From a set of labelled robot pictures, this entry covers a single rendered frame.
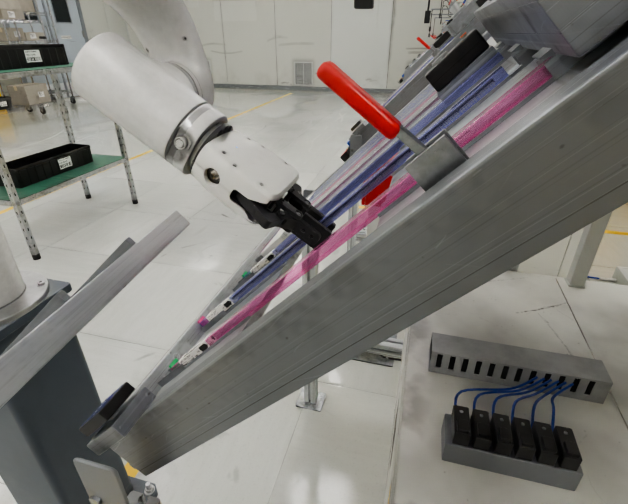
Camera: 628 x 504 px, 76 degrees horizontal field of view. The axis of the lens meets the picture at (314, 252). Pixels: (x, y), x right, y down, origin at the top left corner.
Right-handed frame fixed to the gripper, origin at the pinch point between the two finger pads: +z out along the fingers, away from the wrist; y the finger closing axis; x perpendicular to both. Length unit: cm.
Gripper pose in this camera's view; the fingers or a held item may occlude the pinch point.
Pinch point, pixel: (314, 228)
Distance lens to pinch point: 48.9
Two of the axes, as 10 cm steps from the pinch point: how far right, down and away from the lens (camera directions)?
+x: -5.5, 6.5, 5.2
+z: 8.0, 6.0, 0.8
